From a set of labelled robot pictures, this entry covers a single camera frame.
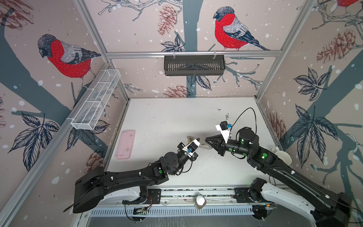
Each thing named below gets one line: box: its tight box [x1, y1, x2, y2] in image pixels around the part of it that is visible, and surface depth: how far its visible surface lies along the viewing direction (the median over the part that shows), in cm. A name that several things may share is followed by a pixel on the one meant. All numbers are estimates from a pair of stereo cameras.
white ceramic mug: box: [272, 146, 293, 166], surface depth 80 cm
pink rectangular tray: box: [115, 129, 136, 160], surface depth 94 cm
